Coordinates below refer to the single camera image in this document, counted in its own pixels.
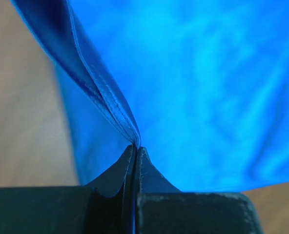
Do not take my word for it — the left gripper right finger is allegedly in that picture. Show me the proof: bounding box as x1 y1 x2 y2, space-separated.
135 147 264 234

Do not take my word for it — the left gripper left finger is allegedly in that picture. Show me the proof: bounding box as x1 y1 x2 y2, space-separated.
0 145 136 234

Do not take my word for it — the blue cloth napkin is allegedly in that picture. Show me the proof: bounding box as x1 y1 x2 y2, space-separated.
13 0 289 192

